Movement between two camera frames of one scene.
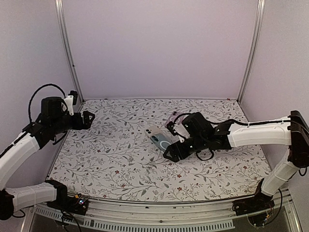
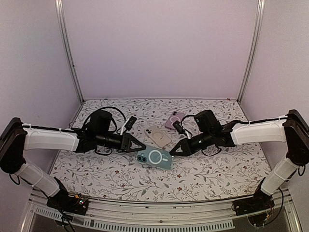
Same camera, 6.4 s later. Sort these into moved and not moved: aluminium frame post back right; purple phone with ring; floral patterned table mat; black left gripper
Moved: black left gripper
Not moved: aluminium frame post back right; floral patterned table mat; purple phone with ring
